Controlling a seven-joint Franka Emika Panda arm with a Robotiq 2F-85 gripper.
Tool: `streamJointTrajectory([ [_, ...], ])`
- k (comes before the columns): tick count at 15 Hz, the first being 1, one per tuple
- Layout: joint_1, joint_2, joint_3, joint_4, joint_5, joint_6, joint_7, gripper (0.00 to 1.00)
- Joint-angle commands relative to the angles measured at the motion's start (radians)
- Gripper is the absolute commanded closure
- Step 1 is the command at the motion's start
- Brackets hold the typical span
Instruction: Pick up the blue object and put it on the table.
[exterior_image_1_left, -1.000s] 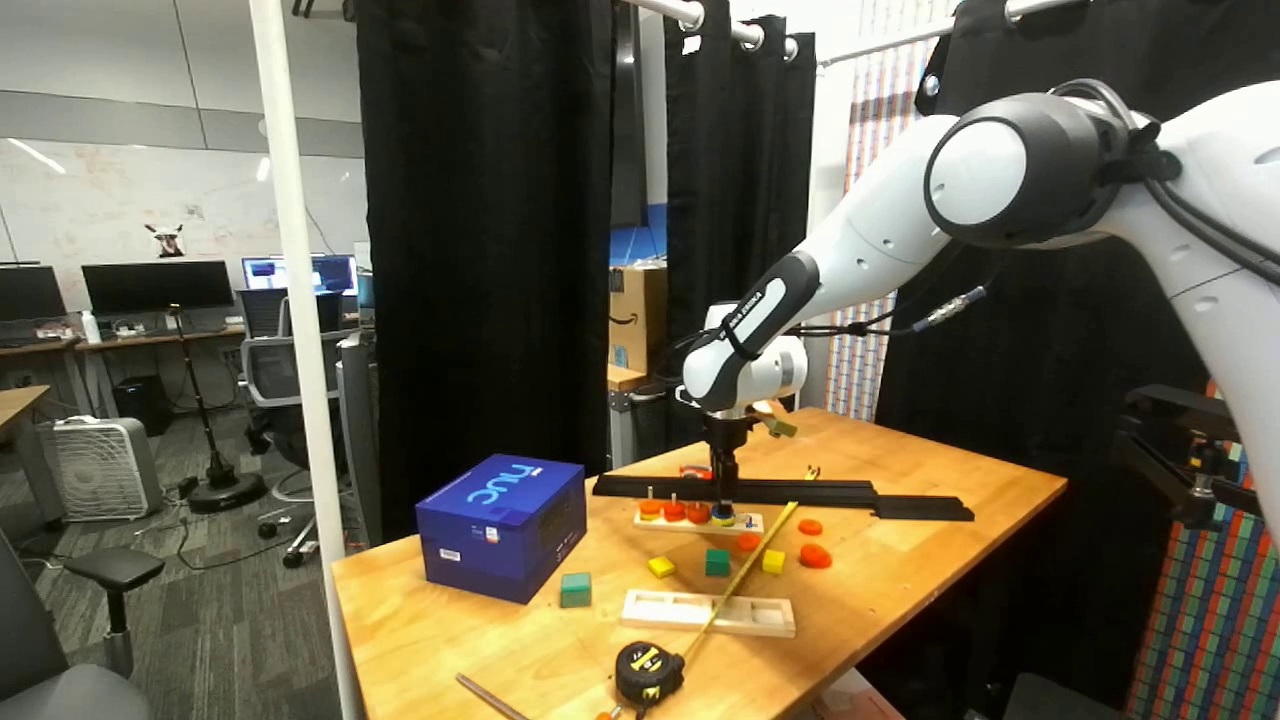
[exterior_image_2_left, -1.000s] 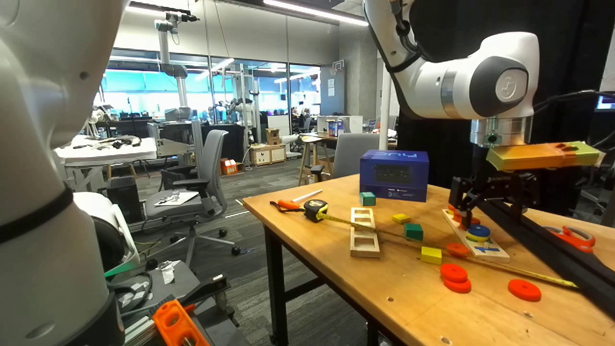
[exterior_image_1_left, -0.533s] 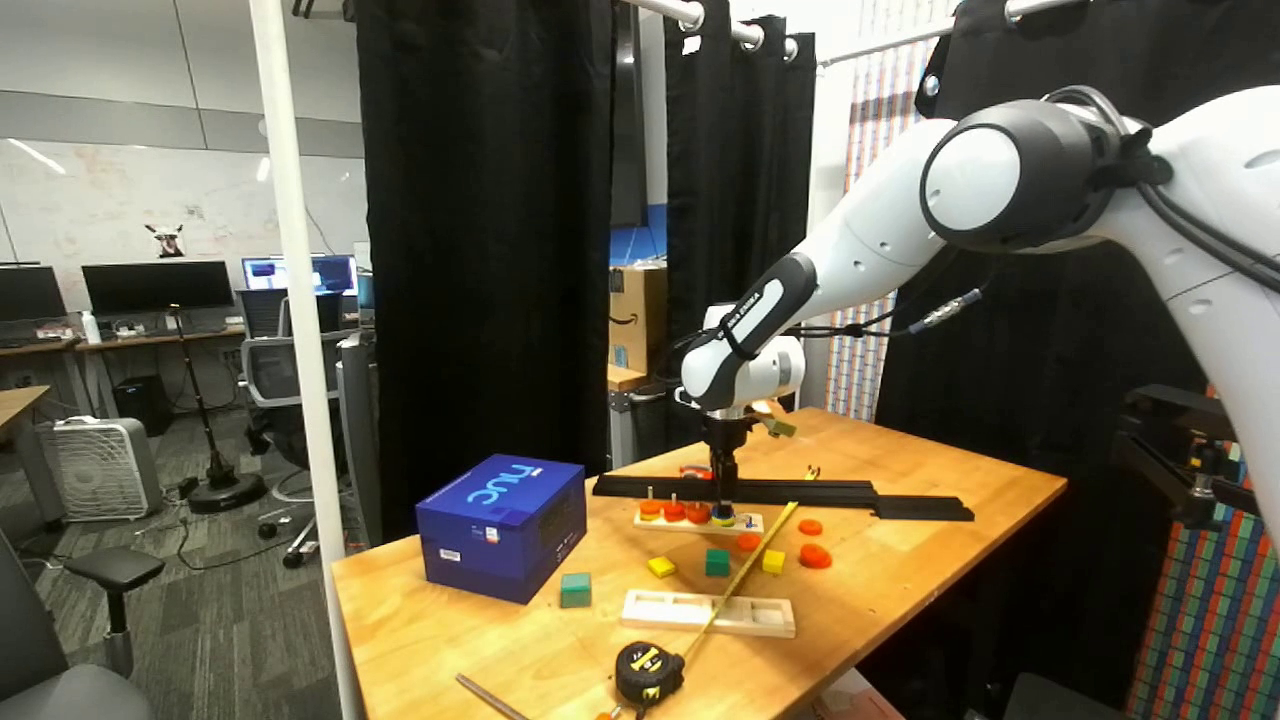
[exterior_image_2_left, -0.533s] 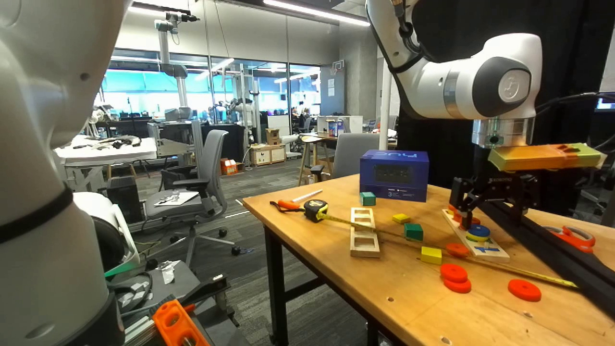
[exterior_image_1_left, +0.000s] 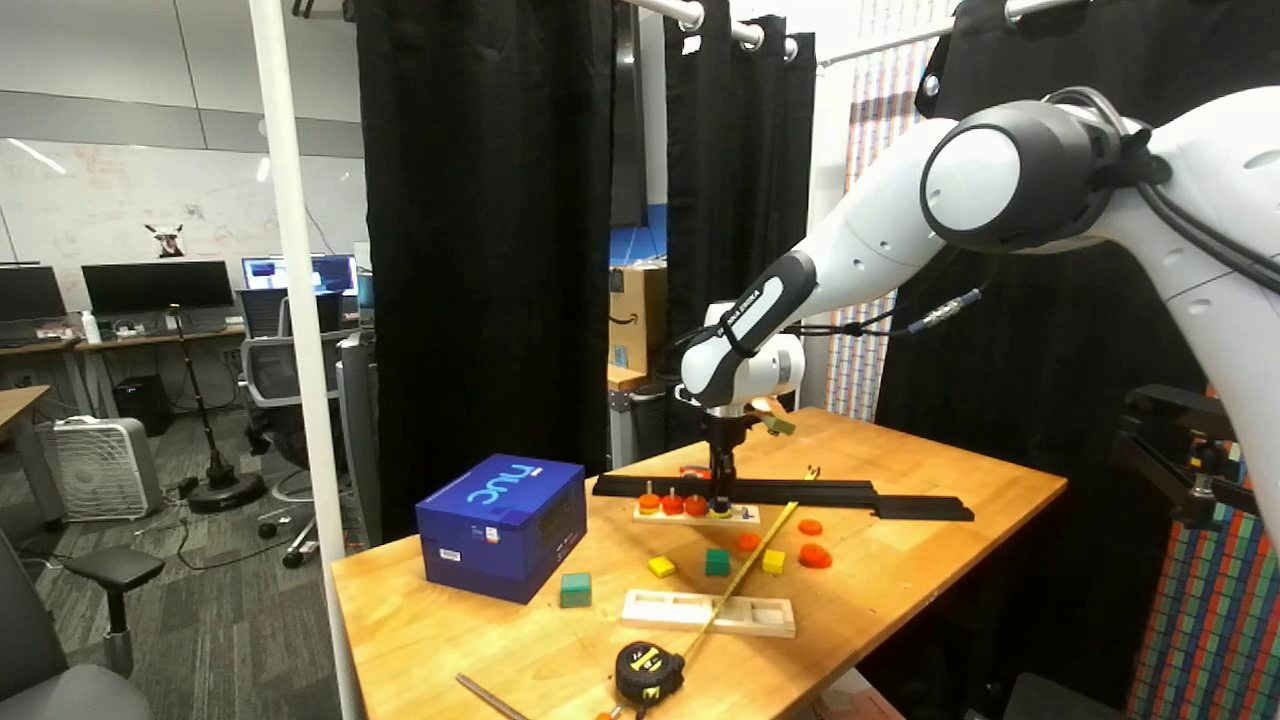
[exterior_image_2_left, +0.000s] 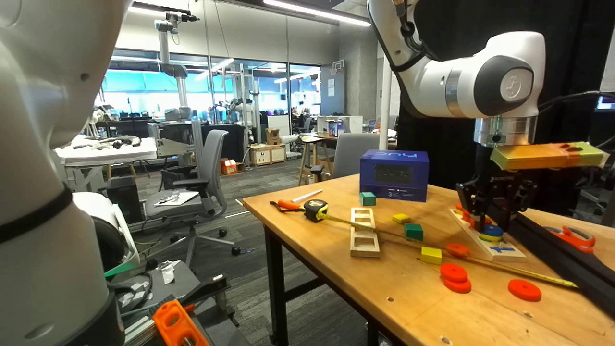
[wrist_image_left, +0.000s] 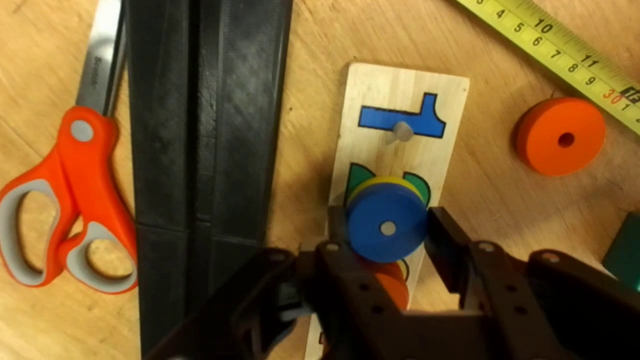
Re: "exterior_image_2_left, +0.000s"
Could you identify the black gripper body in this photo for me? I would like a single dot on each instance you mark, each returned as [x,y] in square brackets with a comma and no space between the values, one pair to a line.
[506,181]

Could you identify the black aluminium rail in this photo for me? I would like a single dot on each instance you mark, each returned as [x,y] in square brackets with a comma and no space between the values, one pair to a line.
[568,264]

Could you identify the blue cardboard box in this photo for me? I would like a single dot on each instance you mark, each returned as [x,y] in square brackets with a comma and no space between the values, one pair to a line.
[393,173]

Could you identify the small orange box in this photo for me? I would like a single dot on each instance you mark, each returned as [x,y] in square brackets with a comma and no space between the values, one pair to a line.
[229,166]

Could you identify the metal ruler strip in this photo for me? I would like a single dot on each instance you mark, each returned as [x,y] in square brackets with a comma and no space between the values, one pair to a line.
[308,195]

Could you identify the blue disc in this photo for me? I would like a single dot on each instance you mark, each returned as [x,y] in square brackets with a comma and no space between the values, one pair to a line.
[493,229]

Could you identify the grey swivel office chair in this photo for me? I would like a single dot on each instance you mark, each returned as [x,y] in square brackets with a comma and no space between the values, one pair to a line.
[204,185]

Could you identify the black metal table frame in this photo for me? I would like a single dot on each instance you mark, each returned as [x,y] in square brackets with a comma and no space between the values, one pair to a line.
[275,289]

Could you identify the orange clamp tool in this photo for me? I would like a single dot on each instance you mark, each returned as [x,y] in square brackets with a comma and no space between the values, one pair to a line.
[575,239]

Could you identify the grey fabric chair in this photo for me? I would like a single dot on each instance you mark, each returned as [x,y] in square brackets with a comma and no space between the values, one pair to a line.
[354,154]

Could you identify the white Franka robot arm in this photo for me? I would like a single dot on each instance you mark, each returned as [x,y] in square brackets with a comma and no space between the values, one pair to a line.
[443,83]

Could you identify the white vertical pole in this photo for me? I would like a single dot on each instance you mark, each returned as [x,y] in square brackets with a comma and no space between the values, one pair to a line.
[385,102]

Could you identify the orange peg disc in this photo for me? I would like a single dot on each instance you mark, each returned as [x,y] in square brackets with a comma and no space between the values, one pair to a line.
[466,216]

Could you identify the ceiling mounted grey post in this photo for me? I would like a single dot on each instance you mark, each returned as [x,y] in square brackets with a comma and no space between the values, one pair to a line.
[172,58]

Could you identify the white peg board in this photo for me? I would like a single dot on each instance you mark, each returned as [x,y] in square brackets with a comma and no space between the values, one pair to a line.
[508,250]

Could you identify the black yellow tape measure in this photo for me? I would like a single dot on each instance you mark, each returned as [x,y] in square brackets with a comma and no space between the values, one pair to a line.
[316,210]

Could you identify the red disc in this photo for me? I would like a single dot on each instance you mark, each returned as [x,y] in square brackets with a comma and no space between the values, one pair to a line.
[458,287]
[458,248]
[523,289]
[454,272]

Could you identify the small white bottle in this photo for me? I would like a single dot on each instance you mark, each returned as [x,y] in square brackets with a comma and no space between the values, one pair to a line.
[168,273]

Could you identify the stacked cardboard boxes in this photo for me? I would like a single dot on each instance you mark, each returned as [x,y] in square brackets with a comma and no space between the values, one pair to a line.
[268,154]

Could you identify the yellow cube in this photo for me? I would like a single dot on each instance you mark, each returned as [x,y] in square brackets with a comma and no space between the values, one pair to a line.
[400,218]
[431,254]

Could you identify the blue lit screen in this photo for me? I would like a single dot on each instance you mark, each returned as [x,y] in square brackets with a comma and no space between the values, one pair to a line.
[606,102]

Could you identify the teal green cube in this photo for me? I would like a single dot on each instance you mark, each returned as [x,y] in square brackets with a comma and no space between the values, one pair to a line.
[368,198]

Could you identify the wide black curtain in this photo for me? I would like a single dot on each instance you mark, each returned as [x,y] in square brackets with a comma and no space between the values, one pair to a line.
[448,141]

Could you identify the white wooden frame block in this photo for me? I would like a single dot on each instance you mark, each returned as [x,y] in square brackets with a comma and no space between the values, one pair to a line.
[364,233]

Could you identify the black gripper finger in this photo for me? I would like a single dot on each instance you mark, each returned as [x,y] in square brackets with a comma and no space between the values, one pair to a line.
[473,202]
[516,206]

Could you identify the orange plastic device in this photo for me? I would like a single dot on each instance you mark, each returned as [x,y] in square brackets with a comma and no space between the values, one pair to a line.
[175,323]

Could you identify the white lab table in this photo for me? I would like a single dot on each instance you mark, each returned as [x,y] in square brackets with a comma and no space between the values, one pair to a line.
[106,152]

